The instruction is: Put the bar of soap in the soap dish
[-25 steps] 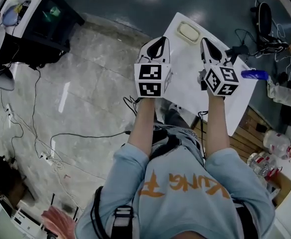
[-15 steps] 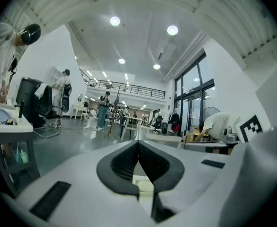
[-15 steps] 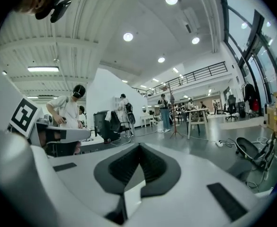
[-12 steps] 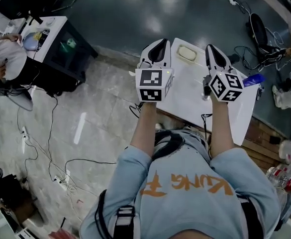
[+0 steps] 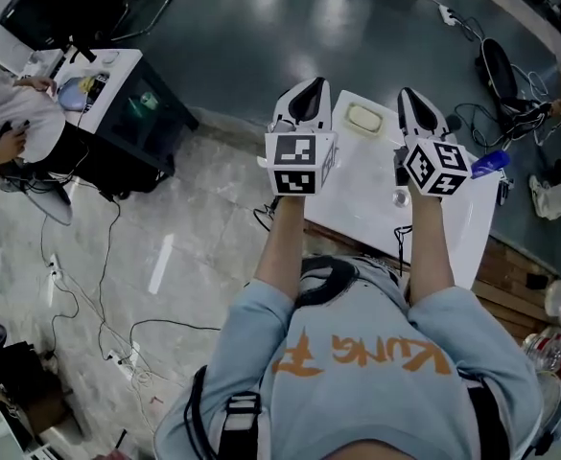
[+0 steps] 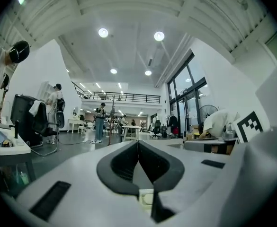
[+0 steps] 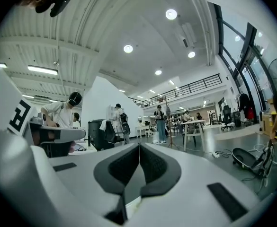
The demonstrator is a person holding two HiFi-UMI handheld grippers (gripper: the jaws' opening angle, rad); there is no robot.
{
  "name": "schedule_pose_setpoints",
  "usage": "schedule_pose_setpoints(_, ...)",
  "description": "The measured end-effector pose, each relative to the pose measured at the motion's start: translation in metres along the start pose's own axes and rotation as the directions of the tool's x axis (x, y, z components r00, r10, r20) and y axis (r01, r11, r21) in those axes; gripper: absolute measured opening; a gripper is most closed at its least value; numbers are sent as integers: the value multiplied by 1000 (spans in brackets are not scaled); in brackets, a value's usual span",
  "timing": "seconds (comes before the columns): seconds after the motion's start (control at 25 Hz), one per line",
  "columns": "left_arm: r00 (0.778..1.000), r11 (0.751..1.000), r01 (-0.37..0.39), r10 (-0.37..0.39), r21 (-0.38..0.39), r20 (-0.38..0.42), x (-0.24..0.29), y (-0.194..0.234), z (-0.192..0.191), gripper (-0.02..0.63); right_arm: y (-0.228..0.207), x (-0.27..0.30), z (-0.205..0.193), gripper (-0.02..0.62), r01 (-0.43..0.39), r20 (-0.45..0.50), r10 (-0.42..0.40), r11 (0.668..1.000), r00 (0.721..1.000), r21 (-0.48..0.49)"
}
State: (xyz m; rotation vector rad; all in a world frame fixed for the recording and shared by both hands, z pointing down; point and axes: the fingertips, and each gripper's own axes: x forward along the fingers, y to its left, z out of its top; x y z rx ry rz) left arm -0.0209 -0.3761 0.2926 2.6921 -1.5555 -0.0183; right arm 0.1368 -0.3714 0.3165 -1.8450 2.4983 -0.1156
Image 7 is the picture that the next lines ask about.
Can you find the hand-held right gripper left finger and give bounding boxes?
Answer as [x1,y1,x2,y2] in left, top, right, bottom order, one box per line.
[47,142,141,226]

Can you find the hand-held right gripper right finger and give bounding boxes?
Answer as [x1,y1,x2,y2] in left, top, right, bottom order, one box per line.
[128,142,261,227]

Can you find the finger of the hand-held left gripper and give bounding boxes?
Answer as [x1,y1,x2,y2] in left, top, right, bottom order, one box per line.
[57,127,87,144]

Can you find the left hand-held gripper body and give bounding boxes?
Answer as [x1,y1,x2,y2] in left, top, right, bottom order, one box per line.
[6,98,61,158]

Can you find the person's left hand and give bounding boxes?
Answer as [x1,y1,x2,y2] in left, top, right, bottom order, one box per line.
[46,130,62,140]

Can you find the black swivel chair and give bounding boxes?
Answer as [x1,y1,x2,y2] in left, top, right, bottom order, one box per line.
[88,119,126,151]

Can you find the white trestle table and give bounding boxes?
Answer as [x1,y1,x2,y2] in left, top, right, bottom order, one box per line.
[179,119,207,151]

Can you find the white dresser with mirror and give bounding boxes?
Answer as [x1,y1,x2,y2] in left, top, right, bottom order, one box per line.
[135,115,153,139]

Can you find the black office chair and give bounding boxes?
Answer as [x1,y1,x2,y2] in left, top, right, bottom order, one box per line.
[220,105,235,131]

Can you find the black mezzanine railing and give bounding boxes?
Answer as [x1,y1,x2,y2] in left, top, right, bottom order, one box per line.
[128,73,223,109]

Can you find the hanging dark and red clothes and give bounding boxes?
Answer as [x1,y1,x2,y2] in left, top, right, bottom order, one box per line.
[236,91,257,123]

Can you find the cardboard box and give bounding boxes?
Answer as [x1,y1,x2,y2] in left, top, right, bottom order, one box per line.
[259,97,277,137]

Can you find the ceiling air conditioner unit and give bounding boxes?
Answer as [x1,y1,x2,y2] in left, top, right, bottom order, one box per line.
[179,22,197,49]

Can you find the tangle of black cables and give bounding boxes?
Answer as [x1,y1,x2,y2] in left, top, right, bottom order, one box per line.
[241,138,277,195]

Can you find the black head-mounted camera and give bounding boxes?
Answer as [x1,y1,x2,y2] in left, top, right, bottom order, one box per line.
[35,0,73,18]

